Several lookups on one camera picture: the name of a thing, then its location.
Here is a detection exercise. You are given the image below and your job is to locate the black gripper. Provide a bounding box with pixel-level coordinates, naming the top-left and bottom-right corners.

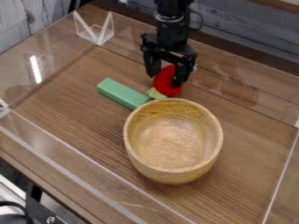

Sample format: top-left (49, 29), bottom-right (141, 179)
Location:
top-left (142, 13), bottom-right (198, 88)

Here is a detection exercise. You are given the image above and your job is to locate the red plush strawberry toy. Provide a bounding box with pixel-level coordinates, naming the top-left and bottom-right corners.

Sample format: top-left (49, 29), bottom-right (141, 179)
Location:
top-left (147, 65), bottom-right (184, 99)

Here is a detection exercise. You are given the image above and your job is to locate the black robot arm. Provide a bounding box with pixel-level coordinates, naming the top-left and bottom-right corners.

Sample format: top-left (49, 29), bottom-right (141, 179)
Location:
top-left (141, 0), bottom-right (204, 88)

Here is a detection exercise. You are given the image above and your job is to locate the green rectangular block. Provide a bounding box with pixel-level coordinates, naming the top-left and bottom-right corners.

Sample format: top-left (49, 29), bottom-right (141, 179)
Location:
top-left (97, 78), bottom-right (150, 110)

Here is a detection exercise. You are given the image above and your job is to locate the wooden bowl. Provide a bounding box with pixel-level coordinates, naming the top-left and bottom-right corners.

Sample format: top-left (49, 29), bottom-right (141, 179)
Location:
top-left (123, 98), bottom-right (224, 185)

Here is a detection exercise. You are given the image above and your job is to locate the clear acrylic tray wall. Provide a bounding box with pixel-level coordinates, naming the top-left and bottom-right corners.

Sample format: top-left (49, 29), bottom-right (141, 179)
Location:
top-left (0, 3), bottom-right (299, 224)

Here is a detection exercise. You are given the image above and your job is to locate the black metal table frame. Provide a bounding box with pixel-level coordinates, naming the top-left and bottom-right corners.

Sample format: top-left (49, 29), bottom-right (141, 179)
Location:
top-left (26, 184), bottom-right (67, 224)

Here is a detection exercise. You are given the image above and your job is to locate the black cable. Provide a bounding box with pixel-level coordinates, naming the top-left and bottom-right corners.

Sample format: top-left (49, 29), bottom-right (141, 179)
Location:
top-left (0, 200), bottom-right (34, 224)

